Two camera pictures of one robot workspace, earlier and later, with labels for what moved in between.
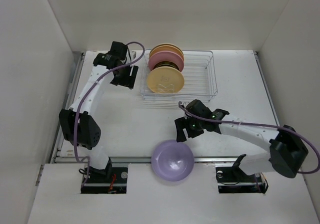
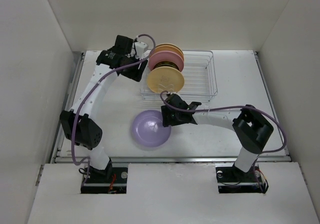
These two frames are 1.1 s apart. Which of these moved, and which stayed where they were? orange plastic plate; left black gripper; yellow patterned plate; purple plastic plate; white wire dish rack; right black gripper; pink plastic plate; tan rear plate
Moved: right black gripper; purple plastic plate; left black gripper
Stayed: yellow patterned plate; pink plastic plate; tan rear plate; white wire dish rack; orange plastic plate
